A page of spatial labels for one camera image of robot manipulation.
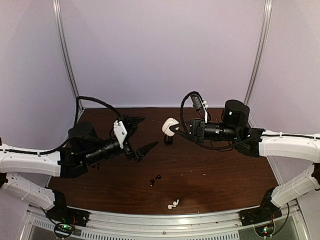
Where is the right aluminium frame post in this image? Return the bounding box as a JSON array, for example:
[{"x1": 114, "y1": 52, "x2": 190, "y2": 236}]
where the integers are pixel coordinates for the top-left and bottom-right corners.
[{"x1": 241, "y1": 0, "x2": 273, "y2": 112}]

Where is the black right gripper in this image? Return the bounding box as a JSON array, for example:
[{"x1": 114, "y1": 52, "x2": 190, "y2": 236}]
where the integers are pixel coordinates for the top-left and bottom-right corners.
[{"x1": 170, "y1": 117, "x2": 240, "y2": 144}]

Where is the white earbud charging case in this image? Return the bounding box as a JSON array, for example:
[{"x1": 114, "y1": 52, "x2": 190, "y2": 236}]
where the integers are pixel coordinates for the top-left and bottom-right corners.
[{"x1": 161, "y1": 117, "x2": 179, "y2": 137}]

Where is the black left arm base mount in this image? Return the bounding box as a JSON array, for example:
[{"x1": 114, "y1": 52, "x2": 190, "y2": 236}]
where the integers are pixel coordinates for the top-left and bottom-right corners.
[{"x1": 42, "y1": 190, "x2": 90, "y2": 240}]

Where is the left aluminium frame post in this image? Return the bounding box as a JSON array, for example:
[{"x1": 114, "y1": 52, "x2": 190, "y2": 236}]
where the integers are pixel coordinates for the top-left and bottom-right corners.
[{"x1": 52, "y1": 0, "x2": 79, "y2": 99}]

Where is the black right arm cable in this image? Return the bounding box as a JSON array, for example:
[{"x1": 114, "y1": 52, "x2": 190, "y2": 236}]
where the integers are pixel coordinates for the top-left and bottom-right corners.
[{"x1": 179, "y1": 90, "x2": 248, "y2": 152}]

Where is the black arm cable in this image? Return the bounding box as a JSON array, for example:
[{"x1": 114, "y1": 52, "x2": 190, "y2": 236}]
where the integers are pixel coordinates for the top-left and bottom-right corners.
[
  {"x1": 179, "y1": 90, "x2": 248, "y2": 152},
  {"x1": 0, "y1": 96, "x2": 123, "y2": 156}
]

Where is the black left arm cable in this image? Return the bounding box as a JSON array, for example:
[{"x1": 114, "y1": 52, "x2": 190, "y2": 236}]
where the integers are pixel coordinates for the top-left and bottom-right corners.
[{"x1": 0, "y1": 96, "x2": 123, "y2": 156}]

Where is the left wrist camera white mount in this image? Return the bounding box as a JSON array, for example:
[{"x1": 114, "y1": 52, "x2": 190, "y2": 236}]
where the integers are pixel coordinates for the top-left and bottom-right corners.
[{"x1": 113, "y1": 120, "x2": 128, "y2": 149}]

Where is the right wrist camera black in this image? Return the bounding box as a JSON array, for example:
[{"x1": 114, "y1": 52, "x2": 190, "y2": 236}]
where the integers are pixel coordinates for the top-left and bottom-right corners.
[{"x1": 191, "y1": 94, "x2": 209, "y2": 123}]

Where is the black earbud charging case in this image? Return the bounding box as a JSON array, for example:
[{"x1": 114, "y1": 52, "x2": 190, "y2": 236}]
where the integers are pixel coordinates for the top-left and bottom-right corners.
[{"x1": 164, "y1": 135, "x2": 174, "y2": 146}]

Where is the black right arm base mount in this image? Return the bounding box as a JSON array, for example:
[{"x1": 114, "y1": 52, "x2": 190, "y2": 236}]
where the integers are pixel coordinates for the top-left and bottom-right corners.
[{"x1": 239, "y1": 188, "x2": 282, "y2": 238}]

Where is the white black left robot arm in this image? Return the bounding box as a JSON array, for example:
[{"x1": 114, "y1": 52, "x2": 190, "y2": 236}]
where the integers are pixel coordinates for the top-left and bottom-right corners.
[{"x1": 0, "y1": 117, "x2": 158, "y2": 222}]

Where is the aluminium frame post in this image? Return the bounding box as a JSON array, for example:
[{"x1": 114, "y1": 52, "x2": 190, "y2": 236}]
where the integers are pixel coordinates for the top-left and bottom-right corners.
[
  {"x1": 52, "y1": 0, "x2": 79, "y2": 99},
  {"x1": 241, "y1": 0, "x2": 273, "y2": 112}
]

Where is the black earbud lower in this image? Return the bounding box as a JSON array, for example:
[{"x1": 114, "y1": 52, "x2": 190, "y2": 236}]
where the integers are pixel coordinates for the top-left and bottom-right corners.
[{"x1": 150, "y1": 179, "x2": 156, "y2": 187}]

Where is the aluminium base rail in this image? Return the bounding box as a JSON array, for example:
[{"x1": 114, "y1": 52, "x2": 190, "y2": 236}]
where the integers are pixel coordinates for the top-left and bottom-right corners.
[{"x1": 17, "y1": 200, "x2": 311, "y2": 240}]

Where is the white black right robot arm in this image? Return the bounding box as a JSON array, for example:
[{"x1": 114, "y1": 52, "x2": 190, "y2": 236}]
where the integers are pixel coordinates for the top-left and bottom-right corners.
[{"x1": 162, "y1": 99, "x2": 320, "y2": 221}]

